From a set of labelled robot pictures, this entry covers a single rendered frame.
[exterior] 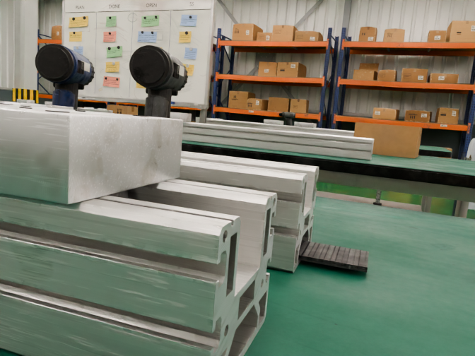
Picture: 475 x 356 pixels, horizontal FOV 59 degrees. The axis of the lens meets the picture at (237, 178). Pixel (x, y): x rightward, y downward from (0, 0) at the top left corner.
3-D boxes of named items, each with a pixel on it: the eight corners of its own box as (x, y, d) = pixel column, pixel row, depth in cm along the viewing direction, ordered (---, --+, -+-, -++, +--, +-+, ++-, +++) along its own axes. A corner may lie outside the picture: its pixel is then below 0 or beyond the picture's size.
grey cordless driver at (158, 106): (115, 197, 60) (121, 41, 57) (154, 178, 80) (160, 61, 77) (167, 202, 60) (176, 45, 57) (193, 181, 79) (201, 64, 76)
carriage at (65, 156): (-163, 212, 24) (-170, 91, 23) (1, 186, 34) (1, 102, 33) (66, 265, 19) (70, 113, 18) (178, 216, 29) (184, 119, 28)
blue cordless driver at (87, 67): (26, 182, 66) (27, 39, 63) (66, 167, 86) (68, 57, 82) (75, 185, 67) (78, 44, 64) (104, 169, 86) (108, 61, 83)
